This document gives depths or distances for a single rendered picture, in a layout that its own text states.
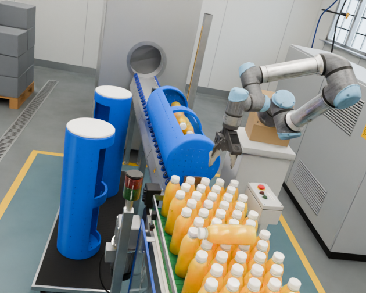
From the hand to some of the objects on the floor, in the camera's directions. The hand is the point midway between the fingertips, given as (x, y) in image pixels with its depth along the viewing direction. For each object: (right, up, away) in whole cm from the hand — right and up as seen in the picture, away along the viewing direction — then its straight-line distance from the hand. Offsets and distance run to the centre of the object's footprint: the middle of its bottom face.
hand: (221, 167), depth 166 cm
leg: (-59, -52, +154) cm, 173 cm away
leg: (-79, -9, +240) cm, 253 cm away
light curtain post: (-30, -37, +203) cm, 208 cm away
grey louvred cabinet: (+119, -45, +257) cm, 287 cm away
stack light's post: (-59, -113, +21) cm, 129 cm away
